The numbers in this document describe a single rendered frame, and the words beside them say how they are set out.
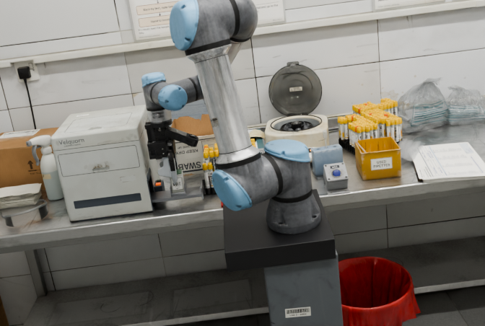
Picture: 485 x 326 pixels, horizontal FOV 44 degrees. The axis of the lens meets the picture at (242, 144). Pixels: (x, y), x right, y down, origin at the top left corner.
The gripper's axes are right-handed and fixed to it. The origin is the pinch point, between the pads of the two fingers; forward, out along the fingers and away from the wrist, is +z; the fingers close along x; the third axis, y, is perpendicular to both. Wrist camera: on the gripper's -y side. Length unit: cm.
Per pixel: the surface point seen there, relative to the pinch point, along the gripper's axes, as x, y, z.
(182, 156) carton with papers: -25.1, -0.4, 2.0
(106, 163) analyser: 4.4, 20.9, -9.6
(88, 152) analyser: 4.4, 25.8, -13.9
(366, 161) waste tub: 1, -63, 3
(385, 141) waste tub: -12, -73, 1
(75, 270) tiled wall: -60, 61, 62
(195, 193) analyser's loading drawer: 2.4, -5.4, 5.6
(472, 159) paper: -3, -100, 8
